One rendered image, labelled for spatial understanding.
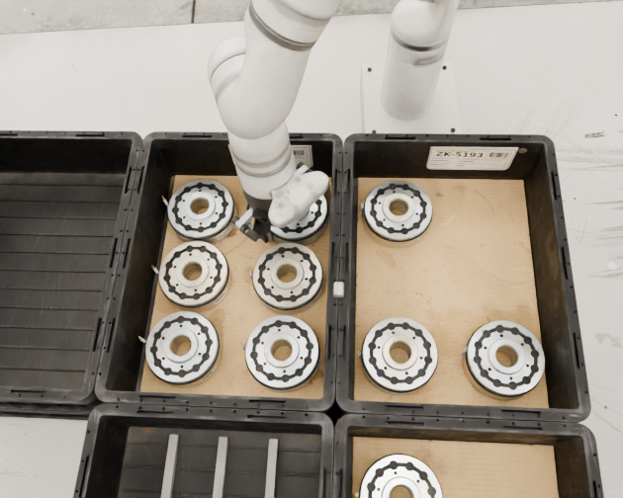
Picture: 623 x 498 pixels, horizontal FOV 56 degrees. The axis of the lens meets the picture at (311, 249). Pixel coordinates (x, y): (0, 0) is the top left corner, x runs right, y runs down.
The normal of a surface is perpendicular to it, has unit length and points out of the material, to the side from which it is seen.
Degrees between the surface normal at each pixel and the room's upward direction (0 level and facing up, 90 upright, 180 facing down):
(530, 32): 0
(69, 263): 0
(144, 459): 0
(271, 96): 73
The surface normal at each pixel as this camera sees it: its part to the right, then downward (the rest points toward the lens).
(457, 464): -0.06, -0.40
